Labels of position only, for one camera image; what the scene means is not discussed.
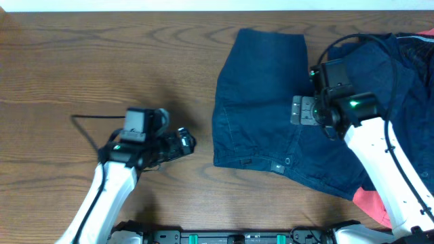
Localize black cable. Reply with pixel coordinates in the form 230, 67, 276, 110
317, 33, 434, 218
70, 114, 126, 153

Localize dark striped garment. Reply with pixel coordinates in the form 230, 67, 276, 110
397, 30, 433, 89

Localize left black cable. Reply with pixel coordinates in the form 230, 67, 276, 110
70, 114, 126, 153

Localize dark blue denim shorts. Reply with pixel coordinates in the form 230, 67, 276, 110
212, 28, 368, 200

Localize red garment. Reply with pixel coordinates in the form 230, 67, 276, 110
353, 187, 392, 228

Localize navy blue shirt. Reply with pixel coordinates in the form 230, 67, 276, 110
328, 33, 433, 191

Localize right black cable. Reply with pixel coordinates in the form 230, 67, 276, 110
317, 33, 434, 218

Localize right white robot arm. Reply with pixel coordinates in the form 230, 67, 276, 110
291, 93, 433, 240

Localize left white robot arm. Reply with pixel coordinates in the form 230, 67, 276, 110
57, 127, 196, 243

